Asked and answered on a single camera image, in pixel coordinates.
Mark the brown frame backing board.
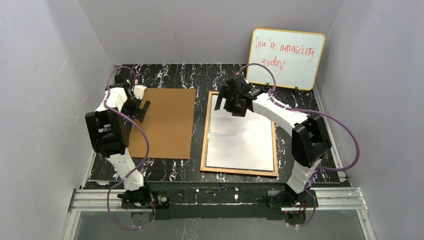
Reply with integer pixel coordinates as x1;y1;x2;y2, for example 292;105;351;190
134;88;197;160

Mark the landscape photo print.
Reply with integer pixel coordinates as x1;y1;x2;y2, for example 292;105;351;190
205;94;275;172

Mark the black wooden picture frame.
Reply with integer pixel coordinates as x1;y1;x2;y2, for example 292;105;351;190
200;91;279;178

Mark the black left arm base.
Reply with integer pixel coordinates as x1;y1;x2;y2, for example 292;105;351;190
117;186;171;210

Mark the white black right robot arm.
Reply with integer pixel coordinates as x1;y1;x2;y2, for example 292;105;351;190
214;74;332;196

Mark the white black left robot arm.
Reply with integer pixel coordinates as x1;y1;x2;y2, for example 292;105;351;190
85;75;151;192

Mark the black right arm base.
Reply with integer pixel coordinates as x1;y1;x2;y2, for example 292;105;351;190
263;189;319;210

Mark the whiteboard with red writing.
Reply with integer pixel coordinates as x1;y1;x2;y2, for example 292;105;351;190
248;28;326;91

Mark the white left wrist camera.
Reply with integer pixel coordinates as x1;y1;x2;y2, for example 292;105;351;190
132;85;148;100

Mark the aluminium mounting rail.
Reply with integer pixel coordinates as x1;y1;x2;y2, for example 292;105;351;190
62;185;376;240

